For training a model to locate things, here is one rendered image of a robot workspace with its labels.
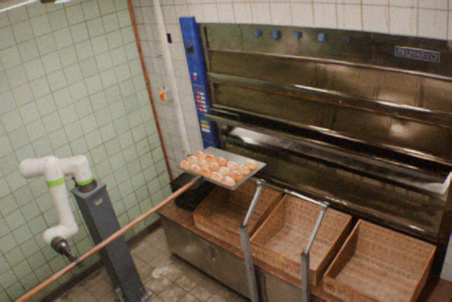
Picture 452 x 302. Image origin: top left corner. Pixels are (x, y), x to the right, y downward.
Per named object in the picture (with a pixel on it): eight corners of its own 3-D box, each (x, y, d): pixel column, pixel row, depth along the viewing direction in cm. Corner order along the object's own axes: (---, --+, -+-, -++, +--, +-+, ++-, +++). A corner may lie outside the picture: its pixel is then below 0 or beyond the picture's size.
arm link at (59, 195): (44, 186, 227) (51, 189, 220) (60, 179, 235) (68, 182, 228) (60, 237, 238) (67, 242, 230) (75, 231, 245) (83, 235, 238)
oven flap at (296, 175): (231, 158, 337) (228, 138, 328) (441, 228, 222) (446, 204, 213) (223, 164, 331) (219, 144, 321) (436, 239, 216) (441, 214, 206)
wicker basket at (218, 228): (233, 197, 346) (228, 170, 333) (286, 217, 311) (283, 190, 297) (194, 227, 317) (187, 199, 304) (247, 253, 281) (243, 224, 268)
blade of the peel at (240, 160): (232, 190, 250) (232, 186, 249) (176, 168, 285) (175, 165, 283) (266, 164, 272) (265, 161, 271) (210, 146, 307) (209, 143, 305)
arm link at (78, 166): (77, 177, 277) (68, 154, 268) (96, 174, 276) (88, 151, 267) (71, 186, 266) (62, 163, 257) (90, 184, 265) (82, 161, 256)
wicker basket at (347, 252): (357, 247, 269) (359, 217, 256) (430, 275, 233) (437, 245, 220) (321, 291, 240) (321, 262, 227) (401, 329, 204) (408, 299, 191)
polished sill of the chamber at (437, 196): (227, 136, 327) (226, 132, 325) (447, 201, 211) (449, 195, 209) (222, 139, 323) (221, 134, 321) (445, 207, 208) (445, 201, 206)
